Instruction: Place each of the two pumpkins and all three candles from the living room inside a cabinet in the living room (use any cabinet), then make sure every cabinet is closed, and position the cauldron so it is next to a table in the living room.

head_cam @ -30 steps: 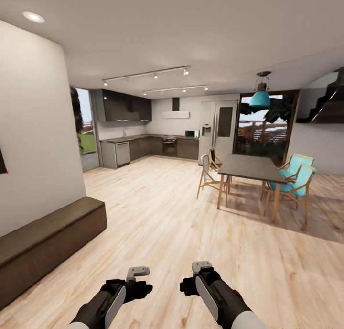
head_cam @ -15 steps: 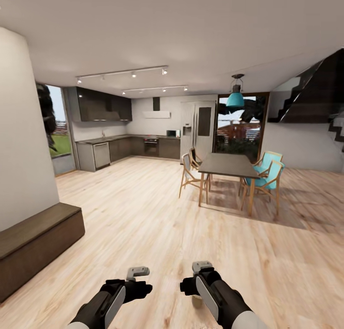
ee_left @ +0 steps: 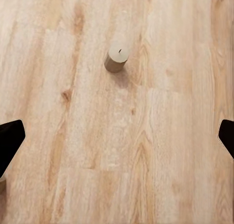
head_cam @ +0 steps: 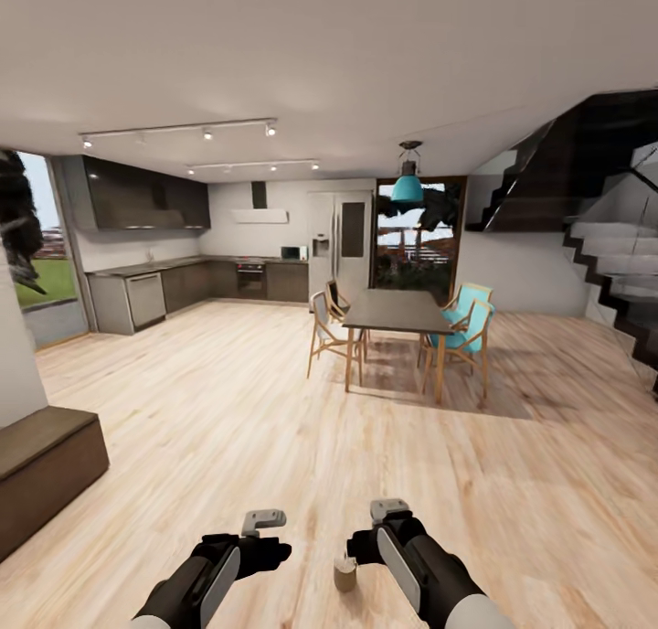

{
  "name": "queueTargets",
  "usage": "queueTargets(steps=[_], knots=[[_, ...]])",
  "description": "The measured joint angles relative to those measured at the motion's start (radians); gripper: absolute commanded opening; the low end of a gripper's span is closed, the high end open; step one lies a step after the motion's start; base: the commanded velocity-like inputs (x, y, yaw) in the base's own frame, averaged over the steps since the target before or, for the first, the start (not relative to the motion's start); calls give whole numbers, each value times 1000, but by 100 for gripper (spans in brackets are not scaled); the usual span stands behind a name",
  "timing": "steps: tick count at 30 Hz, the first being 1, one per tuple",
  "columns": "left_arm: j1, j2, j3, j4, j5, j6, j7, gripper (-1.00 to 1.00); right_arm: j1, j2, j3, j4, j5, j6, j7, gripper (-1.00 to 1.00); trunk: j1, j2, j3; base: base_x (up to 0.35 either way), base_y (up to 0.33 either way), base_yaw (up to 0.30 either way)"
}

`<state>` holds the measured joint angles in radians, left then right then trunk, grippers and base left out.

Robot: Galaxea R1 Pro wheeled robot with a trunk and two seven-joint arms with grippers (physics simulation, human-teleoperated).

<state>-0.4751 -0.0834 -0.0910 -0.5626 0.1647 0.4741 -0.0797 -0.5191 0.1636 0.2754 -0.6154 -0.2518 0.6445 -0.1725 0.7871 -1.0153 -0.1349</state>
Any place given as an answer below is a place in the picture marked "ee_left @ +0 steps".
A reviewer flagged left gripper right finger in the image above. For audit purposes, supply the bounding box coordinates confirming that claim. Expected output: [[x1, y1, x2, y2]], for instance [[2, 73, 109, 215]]
[[218, 119, 234, 159]]

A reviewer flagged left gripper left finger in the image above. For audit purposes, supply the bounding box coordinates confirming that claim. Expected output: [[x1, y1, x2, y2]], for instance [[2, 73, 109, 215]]
[[0, 120, 25, 178]]

